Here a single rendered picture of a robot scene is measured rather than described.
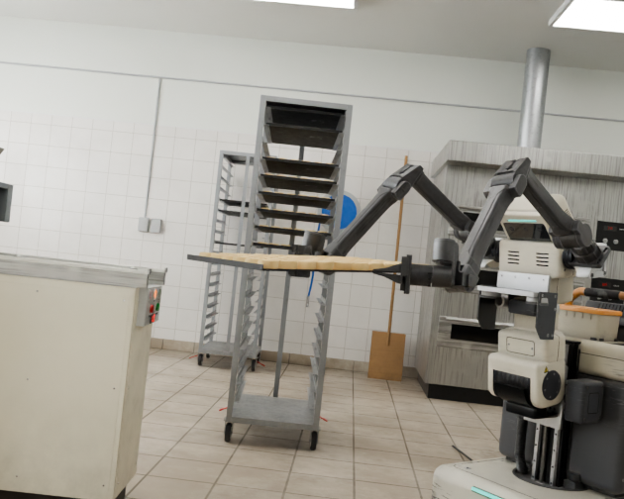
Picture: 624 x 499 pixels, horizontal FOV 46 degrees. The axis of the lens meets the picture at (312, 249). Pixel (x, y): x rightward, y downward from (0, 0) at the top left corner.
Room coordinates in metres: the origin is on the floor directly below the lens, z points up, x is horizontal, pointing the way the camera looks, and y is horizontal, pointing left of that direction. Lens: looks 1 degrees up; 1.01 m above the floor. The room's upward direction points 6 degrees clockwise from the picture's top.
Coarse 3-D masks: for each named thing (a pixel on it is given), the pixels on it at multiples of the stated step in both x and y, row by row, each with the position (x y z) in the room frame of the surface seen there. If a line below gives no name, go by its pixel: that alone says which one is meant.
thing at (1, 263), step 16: (0, 256) 2.58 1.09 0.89; (16, 256) 2.60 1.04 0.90; (16, 272) 2.58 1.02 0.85; (32, 272) 2.58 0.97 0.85; (48, 272) 2.58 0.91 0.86; (64, 272) 2.58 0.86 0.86; (80, 272) 2.58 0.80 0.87; (96, 272) 2.58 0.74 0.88; (112, 272) 2.58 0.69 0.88; (128, 272) 2.58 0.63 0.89; (144, 272) 2.58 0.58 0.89
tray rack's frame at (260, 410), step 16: (272, 96) 3.79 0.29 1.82; (336, 112) 4.03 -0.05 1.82; (336, 176) 4.41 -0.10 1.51; (336, 192) 4.41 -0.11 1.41; (256, 224) 4.40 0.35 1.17; (256, 240) 4.40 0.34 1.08; (288, 288) 4.42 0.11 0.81; (240, 352) 4.40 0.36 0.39; (240, 368) 4.40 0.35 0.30; (240, 400) 4.22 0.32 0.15; (256, 400) 4.27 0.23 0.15; (272, 400) 4.32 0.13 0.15; (288, 400) 4.37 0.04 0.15; (304, 400) 4.42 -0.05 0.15; (240, 416) 3.82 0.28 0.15; (256, 416) 3.86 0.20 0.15; (272, 416) 3.90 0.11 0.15; (288, 416) 3.94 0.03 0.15; (304, 416) 3.98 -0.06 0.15; (224, 432) 3.84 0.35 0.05
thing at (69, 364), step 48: (0, 288) 2.57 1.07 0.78; (48, 288) 2.57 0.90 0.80; (96, 288) 2.57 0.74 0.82; (0, 336) 2.57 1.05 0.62; (48, 336) 2.57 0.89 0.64; (96, 336) 2.57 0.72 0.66; (144, 336) 2.77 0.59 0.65; (0, 384) 2.57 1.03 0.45; (48, 384) 2.57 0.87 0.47; (96, 384) 2.57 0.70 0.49; (144, 384) 2.86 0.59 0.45; (0, 432) 2.57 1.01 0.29; (48, 432) 2.57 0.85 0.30; (96, 432) 2.57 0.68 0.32; (0, 480) 2.57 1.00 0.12; (48, 480) 2.57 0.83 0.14; (96, 480) 2.57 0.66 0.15
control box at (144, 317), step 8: (144, 288) 2.62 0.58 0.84; (152, 288) 2.68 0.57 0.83; (160, 288) 2.83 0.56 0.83; (144, 296) 2.62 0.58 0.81; (152, 296) 2.69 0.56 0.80; (160, 296) 2.85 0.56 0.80; (144, 304) 2.62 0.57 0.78; (152, 304) 2.70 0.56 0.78; (144, 312) 2.62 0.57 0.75; (144, 320) 2.62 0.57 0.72
